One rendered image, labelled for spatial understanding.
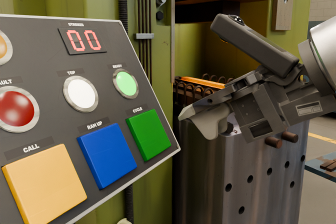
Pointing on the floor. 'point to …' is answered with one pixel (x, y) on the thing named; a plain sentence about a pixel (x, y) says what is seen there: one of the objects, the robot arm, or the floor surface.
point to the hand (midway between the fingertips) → (184, 111)
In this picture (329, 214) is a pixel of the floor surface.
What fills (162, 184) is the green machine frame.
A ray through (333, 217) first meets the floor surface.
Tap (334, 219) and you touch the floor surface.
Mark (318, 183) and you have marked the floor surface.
